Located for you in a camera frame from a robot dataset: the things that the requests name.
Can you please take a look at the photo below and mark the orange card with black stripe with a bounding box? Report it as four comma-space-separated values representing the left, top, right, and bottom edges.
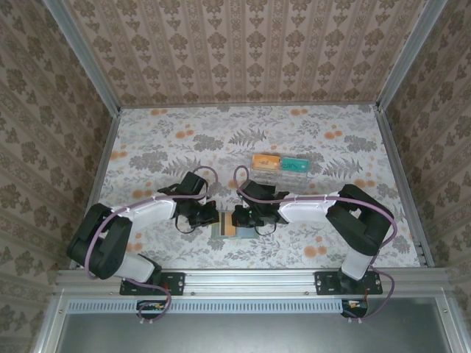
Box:
219, 212, 237, 237

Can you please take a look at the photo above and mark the green card holder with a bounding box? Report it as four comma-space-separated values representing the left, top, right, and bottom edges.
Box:
210, 210, 259, 241

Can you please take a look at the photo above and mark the clear acrylic card box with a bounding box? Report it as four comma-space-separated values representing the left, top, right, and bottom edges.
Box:
251, 153, 310, 191

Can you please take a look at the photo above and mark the teal VIP card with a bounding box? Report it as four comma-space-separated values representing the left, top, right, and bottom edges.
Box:
282, 157, 309, 174

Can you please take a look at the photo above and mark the grey metal panel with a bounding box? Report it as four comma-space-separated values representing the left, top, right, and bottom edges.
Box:
54, 298, 445, 353

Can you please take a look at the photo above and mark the thin black camera cable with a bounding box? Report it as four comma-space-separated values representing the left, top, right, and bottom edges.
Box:
253, 224, 277, 238
174, 215, 200, 235

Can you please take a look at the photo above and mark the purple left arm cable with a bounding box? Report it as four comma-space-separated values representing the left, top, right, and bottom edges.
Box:
84, 165, 222, 327

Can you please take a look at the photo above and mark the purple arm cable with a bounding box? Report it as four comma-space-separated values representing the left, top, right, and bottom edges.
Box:
84, 165, 222, 327
235, 165, 397, 325

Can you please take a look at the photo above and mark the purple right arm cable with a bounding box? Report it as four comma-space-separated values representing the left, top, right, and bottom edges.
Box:
235, 165, 397, 325

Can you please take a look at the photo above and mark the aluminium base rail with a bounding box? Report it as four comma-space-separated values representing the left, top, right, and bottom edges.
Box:
54, 267, 454, 296

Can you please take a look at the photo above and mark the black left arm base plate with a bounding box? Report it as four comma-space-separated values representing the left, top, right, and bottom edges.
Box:
119, 271, 186, 296

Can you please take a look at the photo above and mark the white slotted cable duct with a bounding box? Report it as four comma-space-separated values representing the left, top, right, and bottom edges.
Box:
68, 298, 369, 315

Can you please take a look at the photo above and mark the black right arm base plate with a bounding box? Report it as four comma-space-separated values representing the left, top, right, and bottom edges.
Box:
315, 271, 383, 296

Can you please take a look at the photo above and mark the aluminium table side rail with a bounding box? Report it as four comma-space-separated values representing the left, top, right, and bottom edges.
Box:
69, 110, 122, 269
375, 105, 435, 268

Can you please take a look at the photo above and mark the black connector box with wires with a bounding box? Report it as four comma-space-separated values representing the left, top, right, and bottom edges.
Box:
137, 300, 167, 319
341, 299, 369, 318

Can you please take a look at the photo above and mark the aluminium table end rail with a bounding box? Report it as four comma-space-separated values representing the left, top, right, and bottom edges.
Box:
119, 101, 380, 110

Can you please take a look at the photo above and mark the aluminium frame post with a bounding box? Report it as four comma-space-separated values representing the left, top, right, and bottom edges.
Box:
377, 0, 445, 111
43, 0, 122, 115

